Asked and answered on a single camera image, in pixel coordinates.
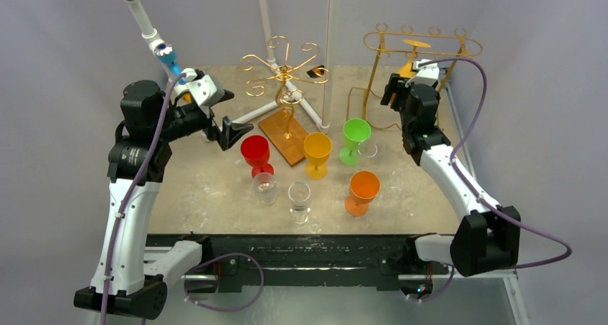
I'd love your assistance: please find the yellow wine glass front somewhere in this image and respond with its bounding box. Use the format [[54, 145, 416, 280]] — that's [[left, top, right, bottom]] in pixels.
[[398, 39, 431, 79]]

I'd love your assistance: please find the yellow wine glass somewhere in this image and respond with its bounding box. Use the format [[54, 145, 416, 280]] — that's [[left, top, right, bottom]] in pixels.
[[303, 132, 332, 180], [398, 39, 431, 79]]

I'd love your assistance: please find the gold wire wine glass rack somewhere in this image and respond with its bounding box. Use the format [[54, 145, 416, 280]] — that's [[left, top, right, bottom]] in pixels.
[[346, 23, 484, 119]]

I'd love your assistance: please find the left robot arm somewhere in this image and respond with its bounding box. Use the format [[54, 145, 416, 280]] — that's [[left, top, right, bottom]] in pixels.
[[74, 75, 252, 320]]

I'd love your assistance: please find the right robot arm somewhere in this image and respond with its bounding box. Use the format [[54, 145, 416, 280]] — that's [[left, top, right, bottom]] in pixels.
[[381, 73, 521, 276]]

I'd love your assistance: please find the red plastic wine glass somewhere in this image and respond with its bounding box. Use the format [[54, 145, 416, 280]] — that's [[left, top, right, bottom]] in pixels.
[[240, 135, 275, 178]]

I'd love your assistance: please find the green plastic wine glass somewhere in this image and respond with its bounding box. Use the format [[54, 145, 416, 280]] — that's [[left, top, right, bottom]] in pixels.
[[339, 118, 371, 166]]

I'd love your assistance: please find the clear wine glass left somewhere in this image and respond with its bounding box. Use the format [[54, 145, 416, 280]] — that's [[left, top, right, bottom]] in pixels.
[[253, 172, 277, 205]]

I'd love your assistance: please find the clear wine glass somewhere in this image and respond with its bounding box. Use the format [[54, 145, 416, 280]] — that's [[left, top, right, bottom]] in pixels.
[[288, 182, 311, 224], [356, 140, 378, 164], [253, 172, 277, 205]]

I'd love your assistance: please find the clear wine glass right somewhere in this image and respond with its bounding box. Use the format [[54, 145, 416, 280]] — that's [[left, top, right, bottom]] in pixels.
[[356, 140, 378, 164]]

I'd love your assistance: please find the yellow wine glass rear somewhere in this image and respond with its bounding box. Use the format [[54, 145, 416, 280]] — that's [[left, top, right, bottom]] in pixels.
[[303, 132, 332, 180]]

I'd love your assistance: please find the clear wine glass middle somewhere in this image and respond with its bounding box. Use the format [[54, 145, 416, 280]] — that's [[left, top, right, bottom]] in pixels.
[[288, 182, 311, 224]]

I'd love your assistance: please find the orange plastic wine glass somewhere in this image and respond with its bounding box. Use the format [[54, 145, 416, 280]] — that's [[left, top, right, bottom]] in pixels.
[[345, 170, 381, 217]]

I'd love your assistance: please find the wooden base board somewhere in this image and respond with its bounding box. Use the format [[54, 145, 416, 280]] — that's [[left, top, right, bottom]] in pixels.
[[258, 108, 309, 167]]

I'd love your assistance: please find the gold scroll glass tree stand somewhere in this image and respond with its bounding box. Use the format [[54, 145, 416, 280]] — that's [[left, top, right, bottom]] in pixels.
[[239, 35, 329, 117]]

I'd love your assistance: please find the black orange small clip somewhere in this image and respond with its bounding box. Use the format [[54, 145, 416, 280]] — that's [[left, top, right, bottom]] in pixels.
[[306, 65, 327, 79]]

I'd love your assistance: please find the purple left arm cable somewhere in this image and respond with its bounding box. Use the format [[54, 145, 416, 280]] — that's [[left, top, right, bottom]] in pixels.
[[98, 72, 189, 325]]

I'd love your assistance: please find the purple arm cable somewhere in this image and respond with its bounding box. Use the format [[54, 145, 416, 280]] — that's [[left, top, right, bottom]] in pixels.
[[417, 57, 573, 270], [98, 72, 189, 325]]

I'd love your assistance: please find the blue faucet handle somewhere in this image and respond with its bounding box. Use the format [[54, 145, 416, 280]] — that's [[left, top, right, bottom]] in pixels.
[[153, 43, 183, 80]]

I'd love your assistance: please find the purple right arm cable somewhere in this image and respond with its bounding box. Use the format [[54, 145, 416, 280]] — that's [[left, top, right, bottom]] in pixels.
[[417, 57, 573, 270]]

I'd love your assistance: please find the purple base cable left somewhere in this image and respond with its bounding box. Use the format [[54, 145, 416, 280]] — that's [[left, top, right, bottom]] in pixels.
[[184, 251, 265, 313]]

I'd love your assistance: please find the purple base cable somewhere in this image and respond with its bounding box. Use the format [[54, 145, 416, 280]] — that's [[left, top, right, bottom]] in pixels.
[[404, 263, 456, 305], [184, 251, 265, 313]]

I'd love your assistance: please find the black table front rail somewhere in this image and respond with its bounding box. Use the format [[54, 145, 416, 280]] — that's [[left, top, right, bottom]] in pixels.
[[146, 234, 449, 293]]

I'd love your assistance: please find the white PVC pipe frame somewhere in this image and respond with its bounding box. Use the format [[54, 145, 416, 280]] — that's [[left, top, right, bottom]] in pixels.
[[123, 0, 339, 133]]

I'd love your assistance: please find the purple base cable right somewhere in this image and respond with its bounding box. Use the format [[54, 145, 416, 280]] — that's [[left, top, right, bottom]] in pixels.
[[404, 263, 456, 305]]

